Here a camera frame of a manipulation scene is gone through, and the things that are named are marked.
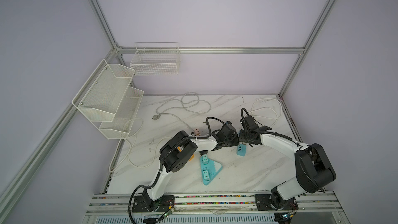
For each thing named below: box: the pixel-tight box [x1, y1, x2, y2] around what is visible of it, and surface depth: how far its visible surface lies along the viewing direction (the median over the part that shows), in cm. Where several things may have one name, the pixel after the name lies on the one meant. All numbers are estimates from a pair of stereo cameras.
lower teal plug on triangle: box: [203, 169, 211, 181], surface depth 77 cm
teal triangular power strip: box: [200, 156, 223, 186], surface depth 83 cm
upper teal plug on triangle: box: [202, 154, 209, 165], surface depth 82 cm
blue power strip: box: [236, 142, 248, 157], surface depth 92 cm
